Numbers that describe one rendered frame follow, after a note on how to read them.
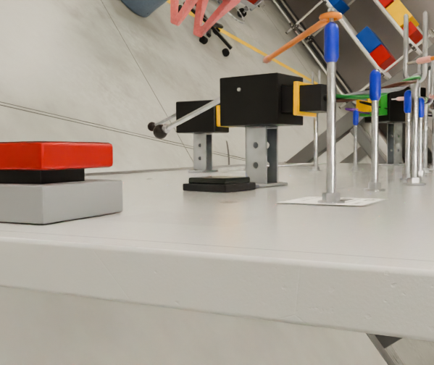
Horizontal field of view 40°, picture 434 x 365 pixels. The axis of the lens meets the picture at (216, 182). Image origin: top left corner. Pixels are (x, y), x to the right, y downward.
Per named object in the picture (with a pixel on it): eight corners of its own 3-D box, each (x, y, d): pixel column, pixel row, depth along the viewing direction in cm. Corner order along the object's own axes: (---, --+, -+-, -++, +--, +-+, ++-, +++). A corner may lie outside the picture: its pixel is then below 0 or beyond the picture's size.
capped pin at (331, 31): (318, 202, 34) (318, 10, 34) (345, 202, 34) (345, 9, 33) (316, 204, 33) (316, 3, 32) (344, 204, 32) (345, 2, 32)
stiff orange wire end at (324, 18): (270, 65, 50) (270, 59, 49) (345, 20, 32) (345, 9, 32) (255, 65, 49) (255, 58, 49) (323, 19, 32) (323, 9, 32)
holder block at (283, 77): (247, 127, 53) (247, 82, 53) (303, 125, 50) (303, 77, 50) (219, 126, 50) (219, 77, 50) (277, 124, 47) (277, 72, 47)
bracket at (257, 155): (264, 184, 53) (264, 127, 53) (288, 185, 52) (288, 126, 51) (234, 187, 49) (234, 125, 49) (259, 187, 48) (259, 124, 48)
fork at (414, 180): (398, 185, 50) (400, 11, 49) (406, 184, 52) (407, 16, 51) (422, 185, 49) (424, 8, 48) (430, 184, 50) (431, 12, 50)
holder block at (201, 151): (156, 170, 92) (156, 105, 91) (230, 171, 86) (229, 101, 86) (140, 171, 87) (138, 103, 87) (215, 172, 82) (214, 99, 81)
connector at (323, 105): (284, 114, 50) (284, 90, 50) (339, 112, 48) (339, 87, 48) (266, 112, 48) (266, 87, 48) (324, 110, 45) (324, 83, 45)
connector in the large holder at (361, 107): (387, 115, 108) (387, 91, 108) (375, 114, 107) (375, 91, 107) (366, 116, 113) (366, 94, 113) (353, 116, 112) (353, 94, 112)
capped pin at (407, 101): (417, 179, 57) (418, 89, 57) (402, 180, 57) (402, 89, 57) (412, 179, 59) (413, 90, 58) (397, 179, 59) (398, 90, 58)
